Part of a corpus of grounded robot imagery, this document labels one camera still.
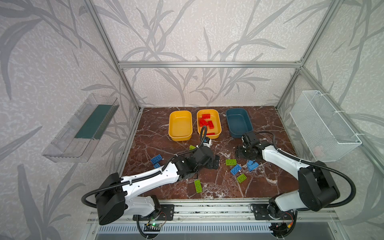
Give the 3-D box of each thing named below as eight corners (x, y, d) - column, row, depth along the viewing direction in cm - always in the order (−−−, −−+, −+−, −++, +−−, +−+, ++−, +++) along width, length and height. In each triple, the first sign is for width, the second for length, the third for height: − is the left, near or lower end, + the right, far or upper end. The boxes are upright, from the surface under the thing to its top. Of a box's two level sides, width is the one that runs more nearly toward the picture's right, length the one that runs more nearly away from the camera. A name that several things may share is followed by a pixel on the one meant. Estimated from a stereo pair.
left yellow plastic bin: (166, 142, 103) (164, 137, 97) (171, 116, 118) (169, 110, 113) (191, 142, 103) (191, 137, 97) (192, 116, 118) (192, 110, 113)
